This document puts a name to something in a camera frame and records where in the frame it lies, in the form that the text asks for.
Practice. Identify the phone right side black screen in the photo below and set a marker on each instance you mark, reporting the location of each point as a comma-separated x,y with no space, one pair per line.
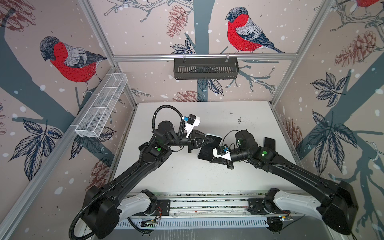
270,143

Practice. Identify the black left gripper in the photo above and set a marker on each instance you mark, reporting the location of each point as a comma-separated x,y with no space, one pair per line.
194,140

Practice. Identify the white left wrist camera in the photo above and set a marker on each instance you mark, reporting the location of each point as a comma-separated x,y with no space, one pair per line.
191,122

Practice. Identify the phone far left black screen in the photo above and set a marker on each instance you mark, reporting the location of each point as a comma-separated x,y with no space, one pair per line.
143,146

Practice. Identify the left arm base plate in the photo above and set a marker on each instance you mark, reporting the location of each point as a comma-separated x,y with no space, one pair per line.
158,208

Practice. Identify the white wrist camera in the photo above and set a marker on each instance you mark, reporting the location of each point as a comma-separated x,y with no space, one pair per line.
191,122
222,152

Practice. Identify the black wall basket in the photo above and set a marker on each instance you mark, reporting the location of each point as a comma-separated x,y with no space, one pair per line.
206,69

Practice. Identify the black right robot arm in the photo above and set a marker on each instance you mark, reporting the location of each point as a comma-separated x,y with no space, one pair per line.
333,203

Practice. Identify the phone with black screen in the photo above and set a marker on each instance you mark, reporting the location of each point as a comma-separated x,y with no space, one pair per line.
206,152

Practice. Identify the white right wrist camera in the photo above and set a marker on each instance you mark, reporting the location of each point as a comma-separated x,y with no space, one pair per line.
222,152

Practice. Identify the white wire mesh basket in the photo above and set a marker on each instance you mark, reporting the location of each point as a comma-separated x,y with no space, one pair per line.
98,113

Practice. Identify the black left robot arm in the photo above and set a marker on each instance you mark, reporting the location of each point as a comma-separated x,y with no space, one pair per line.
105,207

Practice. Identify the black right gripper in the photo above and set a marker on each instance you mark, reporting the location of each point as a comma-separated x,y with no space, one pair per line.
226,162

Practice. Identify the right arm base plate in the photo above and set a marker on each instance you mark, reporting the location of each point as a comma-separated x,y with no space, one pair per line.
264,207

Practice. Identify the pale green phone case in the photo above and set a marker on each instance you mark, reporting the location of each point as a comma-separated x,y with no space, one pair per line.
213,141

